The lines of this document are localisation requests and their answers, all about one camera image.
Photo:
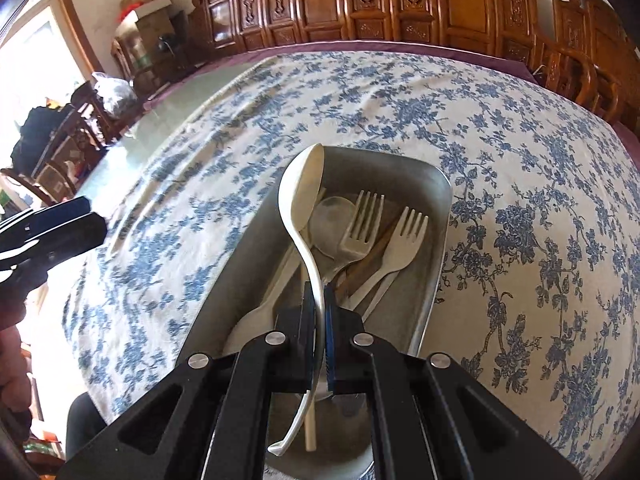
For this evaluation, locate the person's leg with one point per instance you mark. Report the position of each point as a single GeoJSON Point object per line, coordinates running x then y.
{"type": "Point", "coordinates": [85, 425]}

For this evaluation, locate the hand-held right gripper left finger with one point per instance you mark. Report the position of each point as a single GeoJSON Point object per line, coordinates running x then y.
{"type": "Point", "coordinates": [295, 360]}

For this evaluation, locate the stacked cardboard boxes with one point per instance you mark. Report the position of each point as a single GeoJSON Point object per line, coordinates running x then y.
{"type": "Point", "coordinates": [147, 5]}

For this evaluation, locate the carved wooden chair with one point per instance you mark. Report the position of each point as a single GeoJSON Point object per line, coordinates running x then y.
{"type": "Point", "coordinates": [590, 50]}

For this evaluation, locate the silver metal spoon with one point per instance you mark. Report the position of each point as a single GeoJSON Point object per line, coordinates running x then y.
{"type": "Point", "coordinates": [331, 230]}

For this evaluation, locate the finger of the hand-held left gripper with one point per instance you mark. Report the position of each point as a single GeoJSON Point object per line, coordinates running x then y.
{"type": "Point", "coordinates": [70, 240]}
{"type": "Point", "coordinates": [60, 212]}

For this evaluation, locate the blue floral tablecloth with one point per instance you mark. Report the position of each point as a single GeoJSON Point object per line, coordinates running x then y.
{"type": "Point", "coordinates": [500, 125]}

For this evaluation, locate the black bag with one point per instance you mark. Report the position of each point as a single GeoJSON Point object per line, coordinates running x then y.
{"type": "Point", "coordinates": [37, 135]}

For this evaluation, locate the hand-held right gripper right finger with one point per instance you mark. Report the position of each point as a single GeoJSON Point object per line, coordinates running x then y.
{"type": "Point", "coordinates": [331, 330]}

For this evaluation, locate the grey plastic bag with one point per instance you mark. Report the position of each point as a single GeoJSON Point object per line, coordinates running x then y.
{"type": "Point", "coordinates": [112, 92]}

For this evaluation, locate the person's left forearm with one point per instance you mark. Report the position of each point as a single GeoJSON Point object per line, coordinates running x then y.
{"type": "Point", "coordinates": [12, 360]}

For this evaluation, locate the clear plastic fork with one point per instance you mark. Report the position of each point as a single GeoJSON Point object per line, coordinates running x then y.
{"type": "Point", "coordinates": [362, 230]}

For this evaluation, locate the grey rectangular tray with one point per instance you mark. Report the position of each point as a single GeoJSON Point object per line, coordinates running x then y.
{"type": "Point", "coordinates": [425, 195]}

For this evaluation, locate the cream plastic fork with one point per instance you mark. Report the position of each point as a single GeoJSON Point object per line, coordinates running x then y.
{"type": "Point", "coordinates": [405, 245]}

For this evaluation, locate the dark wooden chair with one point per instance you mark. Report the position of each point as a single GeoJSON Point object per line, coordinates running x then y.
{"type": "Point", "coordinates": [65, 160]}

